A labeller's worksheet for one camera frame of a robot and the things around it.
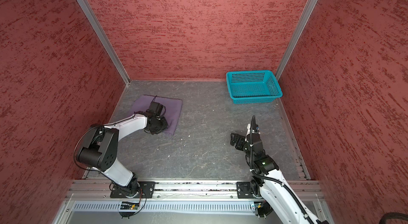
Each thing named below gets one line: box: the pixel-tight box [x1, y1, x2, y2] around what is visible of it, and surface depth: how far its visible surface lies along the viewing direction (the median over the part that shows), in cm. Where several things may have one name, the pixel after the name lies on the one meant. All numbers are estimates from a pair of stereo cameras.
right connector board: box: [253, 200, 274, 218], surface depth 72 cm
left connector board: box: [120, 201, 140, 210], surface depth 74 cm
